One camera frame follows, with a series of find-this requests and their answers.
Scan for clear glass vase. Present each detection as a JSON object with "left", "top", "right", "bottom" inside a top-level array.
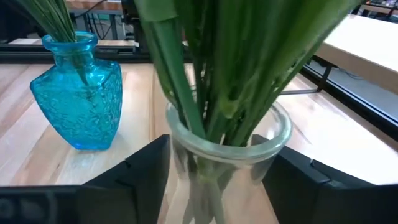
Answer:
[{"left": 164, "top": 99, "right": 293, "bottom": 224}]

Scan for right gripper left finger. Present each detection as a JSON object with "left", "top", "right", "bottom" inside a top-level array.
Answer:
[{"left": 0, "top": 134, "right": 171, "bottom": 224}]

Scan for wooden shelf black metal legs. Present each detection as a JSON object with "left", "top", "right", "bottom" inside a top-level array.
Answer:
[{"left": 279, "top": 14, "right": 398, "bottom": 96}]

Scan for purple artificial orchid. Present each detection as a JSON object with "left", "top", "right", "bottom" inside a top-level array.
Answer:
[{"left": 186, "top": 0, "right": 361, "bottom": 147}]

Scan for blue glass vase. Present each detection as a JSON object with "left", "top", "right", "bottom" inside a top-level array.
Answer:
[{"left": 30, "top": 30, "right": 124, "bottom": 151}]

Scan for green stems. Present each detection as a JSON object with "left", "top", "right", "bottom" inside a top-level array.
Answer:
[{"left": 15, "top": 0, "right": 68, "bottom": 43}]

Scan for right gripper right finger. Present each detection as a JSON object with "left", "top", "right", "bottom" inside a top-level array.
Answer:
[{"left": 252, "top": 134, "right": 398, "bottom": 224}]

